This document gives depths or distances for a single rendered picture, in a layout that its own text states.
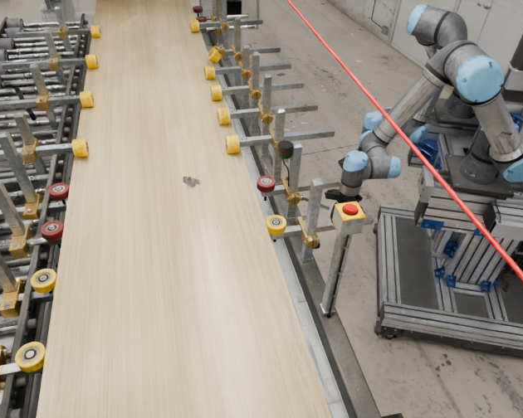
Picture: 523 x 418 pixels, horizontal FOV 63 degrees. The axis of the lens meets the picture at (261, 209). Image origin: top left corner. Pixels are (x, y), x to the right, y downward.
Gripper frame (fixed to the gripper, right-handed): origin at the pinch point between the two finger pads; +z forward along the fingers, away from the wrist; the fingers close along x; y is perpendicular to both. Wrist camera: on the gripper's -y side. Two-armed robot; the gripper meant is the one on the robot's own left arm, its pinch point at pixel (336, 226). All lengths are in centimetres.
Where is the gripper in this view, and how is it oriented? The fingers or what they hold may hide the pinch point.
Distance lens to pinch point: 168.8
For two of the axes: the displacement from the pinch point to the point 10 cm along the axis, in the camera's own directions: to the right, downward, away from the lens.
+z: -0.3, 7.3, 6.8
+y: 5.6, 5.8, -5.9
